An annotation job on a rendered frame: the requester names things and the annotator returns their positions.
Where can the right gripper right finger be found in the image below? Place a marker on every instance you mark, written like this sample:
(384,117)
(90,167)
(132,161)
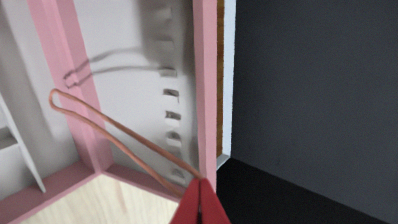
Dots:
(210,207)

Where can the pink jewelry box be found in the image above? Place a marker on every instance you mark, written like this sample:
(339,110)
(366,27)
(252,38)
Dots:
(104,53)

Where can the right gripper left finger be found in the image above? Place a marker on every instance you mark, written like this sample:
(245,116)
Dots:
(187,212)

